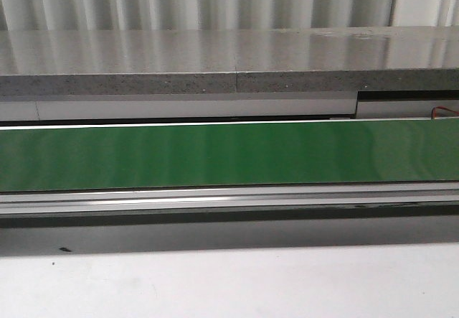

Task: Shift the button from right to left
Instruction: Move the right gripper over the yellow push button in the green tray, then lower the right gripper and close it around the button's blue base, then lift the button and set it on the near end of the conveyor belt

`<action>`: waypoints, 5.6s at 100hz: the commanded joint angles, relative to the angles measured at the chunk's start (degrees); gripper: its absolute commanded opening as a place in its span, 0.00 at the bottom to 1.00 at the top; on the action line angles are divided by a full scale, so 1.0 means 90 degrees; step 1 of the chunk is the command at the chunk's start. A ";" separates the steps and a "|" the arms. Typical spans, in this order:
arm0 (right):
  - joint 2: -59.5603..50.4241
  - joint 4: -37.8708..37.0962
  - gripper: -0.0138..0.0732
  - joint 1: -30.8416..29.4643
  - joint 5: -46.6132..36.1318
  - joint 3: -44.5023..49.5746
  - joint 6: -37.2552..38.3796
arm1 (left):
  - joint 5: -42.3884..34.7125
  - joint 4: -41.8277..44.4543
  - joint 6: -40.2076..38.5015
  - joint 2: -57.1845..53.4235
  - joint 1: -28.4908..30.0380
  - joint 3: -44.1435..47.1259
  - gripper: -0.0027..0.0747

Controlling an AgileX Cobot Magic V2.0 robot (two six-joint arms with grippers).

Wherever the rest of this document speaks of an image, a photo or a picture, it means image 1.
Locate green conveyor belt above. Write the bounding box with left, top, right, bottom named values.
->
left=1, top=119, right=458, bottom=192

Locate white pleated curtain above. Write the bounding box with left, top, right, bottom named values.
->
left=1, top=0, right=458, bottom=31

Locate white conveyor rear rail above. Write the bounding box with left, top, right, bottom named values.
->
left=1, top=116, right=458, bottom=131

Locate red wire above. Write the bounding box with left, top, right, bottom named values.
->
left=430, top=106, right=459, bottom=120

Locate aluminium conveyor front rail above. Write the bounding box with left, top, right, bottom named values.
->
left=1, top=182, right=458, bottom=216

